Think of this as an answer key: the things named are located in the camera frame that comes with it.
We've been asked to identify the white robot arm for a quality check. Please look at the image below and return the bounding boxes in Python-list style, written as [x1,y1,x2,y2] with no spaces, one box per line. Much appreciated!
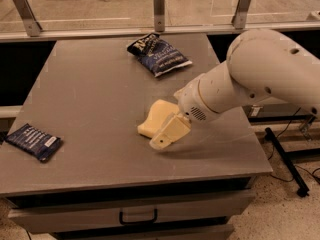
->
[150,29,320,150]

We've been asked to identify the black cable on floor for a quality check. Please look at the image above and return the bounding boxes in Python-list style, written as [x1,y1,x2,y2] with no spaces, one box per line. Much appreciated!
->
[268,107,320,186]

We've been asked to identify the yellow sponge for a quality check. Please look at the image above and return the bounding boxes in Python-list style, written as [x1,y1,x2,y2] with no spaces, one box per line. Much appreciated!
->
[137,99,179,138]

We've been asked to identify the grey drawer with black handle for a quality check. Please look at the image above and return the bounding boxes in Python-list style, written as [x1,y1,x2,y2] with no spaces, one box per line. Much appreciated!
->
[9,189,255,233]

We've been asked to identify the metal bracket post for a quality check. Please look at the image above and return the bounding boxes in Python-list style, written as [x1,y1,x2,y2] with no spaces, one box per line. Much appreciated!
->
[153,0,165,32]
[231,0,251,29]
[12,0,42,37]

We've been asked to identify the left metal bracket post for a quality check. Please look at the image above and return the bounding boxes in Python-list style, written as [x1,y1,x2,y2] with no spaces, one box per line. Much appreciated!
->
[12,0,42,37]

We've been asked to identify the middle metal bracket post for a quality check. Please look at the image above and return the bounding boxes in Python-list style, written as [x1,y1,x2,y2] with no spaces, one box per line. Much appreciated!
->
[153,0,165,32]

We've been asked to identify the blue chip bag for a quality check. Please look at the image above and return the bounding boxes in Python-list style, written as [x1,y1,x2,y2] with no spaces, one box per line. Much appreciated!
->
[127,33,192,77]

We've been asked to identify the right metal bracket post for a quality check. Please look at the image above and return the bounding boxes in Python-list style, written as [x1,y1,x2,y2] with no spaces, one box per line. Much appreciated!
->
[231,0,251,29]

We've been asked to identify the dark blue snack packet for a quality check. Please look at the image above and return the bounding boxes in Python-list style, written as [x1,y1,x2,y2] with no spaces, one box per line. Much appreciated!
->
[5,124,62,162]

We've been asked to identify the black floor stand bar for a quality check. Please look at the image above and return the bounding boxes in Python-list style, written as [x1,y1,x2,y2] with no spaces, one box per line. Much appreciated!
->
[265,128,309,197]

